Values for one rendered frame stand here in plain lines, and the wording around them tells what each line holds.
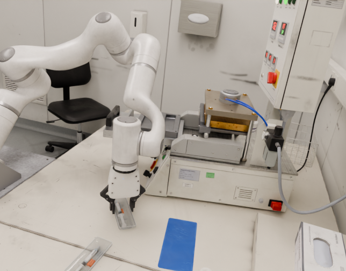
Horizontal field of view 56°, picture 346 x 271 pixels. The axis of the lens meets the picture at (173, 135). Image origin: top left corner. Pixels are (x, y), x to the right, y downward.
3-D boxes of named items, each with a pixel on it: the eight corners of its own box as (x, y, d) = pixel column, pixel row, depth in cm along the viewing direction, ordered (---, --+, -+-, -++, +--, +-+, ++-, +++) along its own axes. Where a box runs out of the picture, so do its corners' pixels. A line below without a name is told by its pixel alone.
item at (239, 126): (243, 117, 136) (247, 95, 133) (250, 137, 116) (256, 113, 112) (202, 112, 137) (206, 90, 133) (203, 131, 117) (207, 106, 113)
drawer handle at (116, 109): (120, 114, 137) (120, 105, 136) (110, 127, 124) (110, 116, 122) (115, 113, 137) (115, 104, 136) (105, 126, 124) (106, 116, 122)
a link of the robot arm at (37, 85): (-22, 99, 118) (10, 49, 127) (13, 123, 134) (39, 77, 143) (2, 103, 114) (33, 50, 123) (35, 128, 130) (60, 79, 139)
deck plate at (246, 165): (276, 137, 146) (276, 135, 146) (297, 176, 114) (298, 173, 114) (175, 123, 148) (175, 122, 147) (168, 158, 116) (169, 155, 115)
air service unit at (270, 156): (268, 155, 115) (279, 116, 109) (278, 176, 102) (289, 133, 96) (254, 154, 115) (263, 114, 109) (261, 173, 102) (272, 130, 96)
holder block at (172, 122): (180, 120, 139) (180, 114, 138) (177, 138, 121) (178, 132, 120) (142, 115, 139) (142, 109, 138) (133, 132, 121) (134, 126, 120)
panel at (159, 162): (154, 156, 152) (175, 125, 145) (144, 191, 125) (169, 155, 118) (151, 154, 152) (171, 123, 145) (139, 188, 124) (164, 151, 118)
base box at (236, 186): (267, 171, 153) (275, 137, 146) (286, 220, 118) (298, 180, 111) (155, 155, 154) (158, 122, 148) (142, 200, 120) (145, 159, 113)
